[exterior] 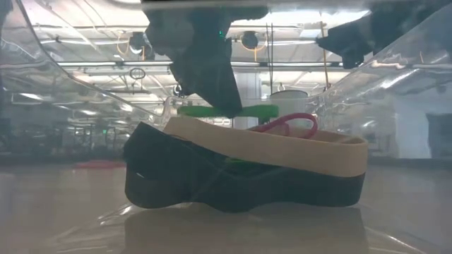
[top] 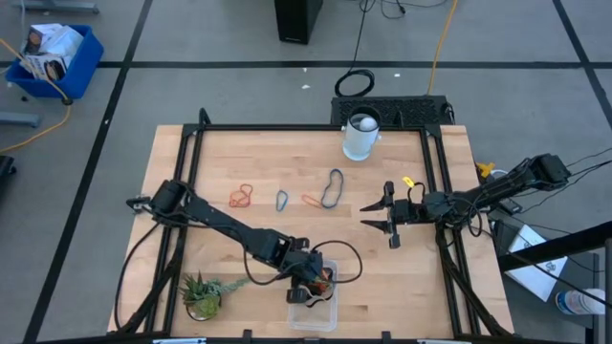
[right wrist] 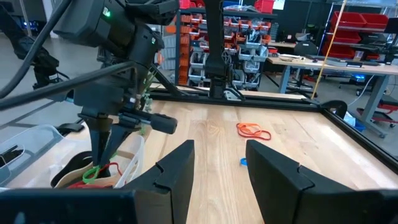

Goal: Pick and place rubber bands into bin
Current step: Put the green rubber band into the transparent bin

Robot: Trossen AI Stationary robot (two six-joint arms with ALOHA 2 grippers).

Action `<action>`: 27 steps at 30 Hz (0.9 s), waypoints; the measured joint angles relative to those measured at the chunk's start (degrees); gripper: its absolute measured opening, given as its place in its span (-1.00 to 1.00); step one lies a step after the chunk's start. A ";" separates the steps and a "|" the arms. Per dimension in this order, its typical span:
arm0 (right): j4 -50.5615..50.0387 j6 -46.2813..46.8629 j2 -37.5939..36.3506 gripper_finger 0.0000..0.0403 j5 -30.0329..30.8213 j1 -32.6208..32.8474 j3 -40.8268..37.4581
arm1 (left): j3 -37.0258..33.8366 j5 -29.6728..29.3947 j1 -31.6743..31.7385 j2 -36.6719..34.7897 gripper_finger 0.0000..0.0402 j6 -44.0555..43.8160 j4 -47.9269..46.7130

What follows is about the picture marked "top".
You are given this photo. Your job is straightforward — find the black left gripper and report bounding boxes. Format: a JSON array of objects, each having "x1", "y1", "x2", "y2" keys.
[{"x1": 279, "y1": 236, "x2": 333, "y2": 305}]

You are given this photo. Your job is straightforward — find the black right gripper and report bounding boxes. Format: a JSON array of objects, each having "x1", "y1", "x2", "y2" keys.
[{"x1": 359, "y1": 180, "x2": 431, "y2": 249}]

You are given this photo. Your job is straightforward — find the dark blue rubber band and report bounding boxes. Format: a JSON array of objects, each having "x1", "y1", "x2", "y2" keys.
[{"x1": 318, "y1": 167, "x2": 345, "y2": 210}]

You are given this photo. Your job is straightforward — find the large orange rubber band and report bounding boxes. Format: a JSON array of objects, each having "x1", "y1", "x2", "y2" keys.
[{"x1": 228, "y1": 183, "x2": 253, "y2": 209}]

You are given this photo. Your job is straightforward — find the clear plastic bin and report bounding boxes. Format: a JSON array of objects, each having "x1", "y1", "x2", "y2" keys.
[{"x1": 286, "y1": 259, "x2": 339, "y2": 333}]

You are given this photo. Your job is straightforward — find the white cylindrical device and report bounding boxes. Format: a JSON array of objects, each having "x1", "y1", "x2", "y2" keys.
[{"x1": 341, "y1": 105, "x2": 383, "y2": 162}]

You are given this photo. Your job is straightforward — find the black perforated case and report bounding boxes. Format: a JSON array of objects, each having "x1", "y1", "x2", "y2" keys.
[{"x1": 330, "y1": 95, "x2": 455, "y2": 128}]

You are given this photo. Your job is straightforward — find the potted succulent plant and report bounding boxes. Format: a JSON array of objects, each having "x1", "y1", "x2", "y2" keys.
[{"x1": 177, "y1": 269, "x2": 254, "y2": 322}]

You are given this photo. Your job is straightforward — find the white printed booklet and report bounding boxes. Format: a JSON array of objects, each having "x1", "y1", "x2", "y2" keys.
[{"x1": 505, "y1": 224, "x2": 570, "y2": 303}]

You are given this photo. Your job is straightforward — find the black overhead support beam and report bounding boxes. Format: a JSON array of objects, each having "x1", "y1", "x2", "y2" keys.
[{"x1": 496, "y1": 220, "x2": 612, "y2": 272}]

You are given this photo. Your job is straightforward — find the black tower case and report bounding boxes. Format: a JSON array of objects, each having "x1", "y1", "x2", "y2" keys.
[{"x1": 273, "y1": 0, "x2": 324, "y2": 46}]

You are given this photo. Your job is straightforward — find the white blue canister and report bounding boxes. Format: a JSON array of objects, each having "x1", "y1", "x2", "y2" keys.
[{"x1": 555, "y1": 288, "x2": 607, "y2": 316}]

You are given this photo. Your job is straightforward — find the blue plastic crate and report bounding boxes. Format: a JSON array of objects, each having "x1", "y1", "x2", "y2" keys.
[{"x1": 5, "y1": 23, "x2": 105, "y2": 100}]

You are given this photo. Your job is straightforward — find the black caster object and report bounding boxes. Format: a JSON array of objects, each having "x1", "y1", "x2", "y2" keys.
[{"x1": 0, "y1": 155, "x2": 18, "y2": 185}]

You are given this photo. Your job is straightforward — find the grey metal bar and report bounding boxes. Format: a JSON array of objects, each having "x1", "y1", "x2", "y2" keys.
[
  {"x1": 0, "y1": 112, "x2": 42, "y2": 128},
  {"x1": 11, "y1": 0, "x2": 100, "y2": 14}
]

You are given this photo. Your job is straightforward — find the printed white box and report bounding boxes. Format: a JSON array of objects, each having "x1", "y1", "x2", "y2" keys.
[{"x1": 21, "y1": 54, "x2": 68, "y2": 81}]

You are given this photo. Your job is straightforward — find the white cardboard box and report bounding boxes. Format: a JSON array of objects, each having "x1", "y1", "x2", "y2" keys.
[{"x1": 23, "y1": 22, "x2": 85, "y2": 58}]

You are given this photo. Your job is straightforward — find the black aluminium table frame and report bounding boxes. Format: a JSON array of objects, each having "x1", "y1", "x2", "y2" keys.
[{"x1": 112, "y1": 107, "x2": 513, "y2": 344}]

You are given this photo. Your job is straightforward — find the coiled black cable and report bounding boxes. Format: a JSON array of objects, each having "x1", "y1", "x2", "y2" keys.
[{"x1": 333, "y1": 0, "x2": 377, "y2": 98}]

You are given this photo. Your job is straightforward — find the yellow cable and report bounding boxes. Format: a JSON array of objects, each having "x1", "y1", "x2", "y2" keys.
[
  {"x1": 426, "y1": 0, "x2": 460, "y2": 96},
  {"x1": 0, "y1": 37, "x2": 73, "y2": 155}
]

